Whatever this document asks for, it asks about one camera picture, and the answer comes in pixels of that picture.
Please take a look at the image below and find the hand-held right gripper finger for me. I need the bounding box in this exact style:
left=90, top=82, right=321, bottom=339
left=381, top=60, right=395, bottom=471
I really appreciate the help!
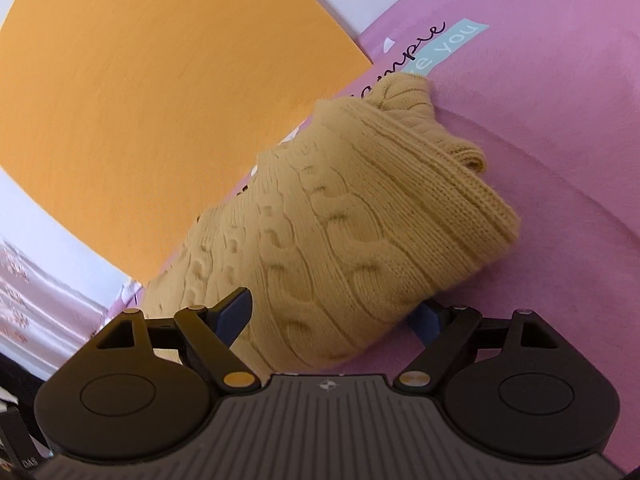
left=394, top=300, right=562, bottom=397

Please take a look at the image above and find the tan cable-knit cardigan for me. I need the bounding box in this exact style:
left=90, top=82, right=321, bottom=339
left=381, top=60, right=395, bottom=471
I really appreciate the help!
left=142, top=72, right=522, bottom=376

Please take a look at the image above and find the pink printed bed sheet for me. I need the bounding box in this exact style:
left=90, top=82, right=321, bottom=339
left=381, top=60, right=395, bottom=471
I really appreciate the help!
left=90, top=0, right=640, bottom=477

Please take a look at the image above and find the orange headboard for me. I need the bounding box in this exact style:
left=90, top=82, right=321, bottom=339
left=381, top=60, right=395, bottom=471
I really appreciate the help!
left=0, top=0, right=373, bottom=283

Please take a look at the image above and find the white floral curtain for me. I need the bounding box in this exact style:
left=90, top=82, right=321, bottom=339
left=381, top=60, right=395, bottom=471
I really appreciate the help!
left=0, top=240, right=137, bottom=377

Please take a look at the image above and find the dark object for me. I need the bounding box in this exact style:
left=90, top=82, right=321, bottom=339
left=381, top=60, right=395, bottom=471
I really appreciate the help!
left=0, top=351, right=56, bottom=476

